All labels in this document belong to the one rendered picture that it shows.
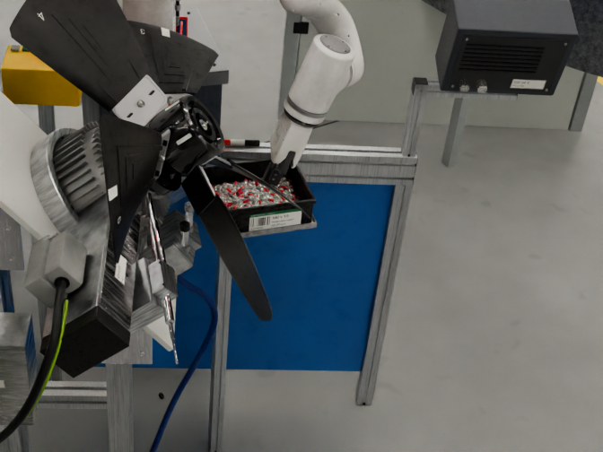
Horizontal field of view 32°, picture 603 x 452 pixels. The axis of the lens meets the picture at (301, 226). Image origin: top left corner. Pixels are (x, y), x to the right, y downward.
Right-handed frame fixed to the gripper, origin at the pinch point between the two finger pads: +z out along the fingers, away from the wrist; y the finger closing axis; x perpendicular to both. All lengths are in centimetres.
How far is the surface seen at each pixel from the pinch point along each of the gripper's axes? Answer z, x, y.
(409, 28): 37, 75, -172
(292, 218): 13.8, 10.1, -6.3
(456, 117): 51, 96, -145
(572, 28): -41, 52, -23
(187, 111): -20.0, -24.4, 19.0
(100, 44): -25, -41, 14
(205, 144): -16.9, -20.1, 22.5
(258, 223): 16.2, 3.1, -4.3
